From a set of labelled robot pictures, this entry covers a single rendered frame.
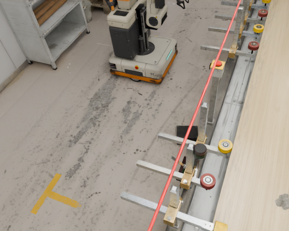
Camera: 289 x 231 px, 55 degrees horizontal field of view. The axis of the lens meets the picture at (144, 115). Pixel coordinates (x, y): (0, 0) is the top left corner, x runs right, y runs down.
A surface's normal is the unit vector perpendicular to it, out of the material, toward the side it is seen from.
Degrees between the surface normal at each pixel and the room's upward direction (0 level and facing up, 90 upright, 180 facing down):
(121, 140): 0
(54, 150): 0
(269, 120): 0
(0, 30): 90
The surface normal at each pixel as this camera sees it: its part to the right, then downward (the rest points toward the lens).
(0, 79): 0.92, 0.24
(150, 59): -0.09, -0.65
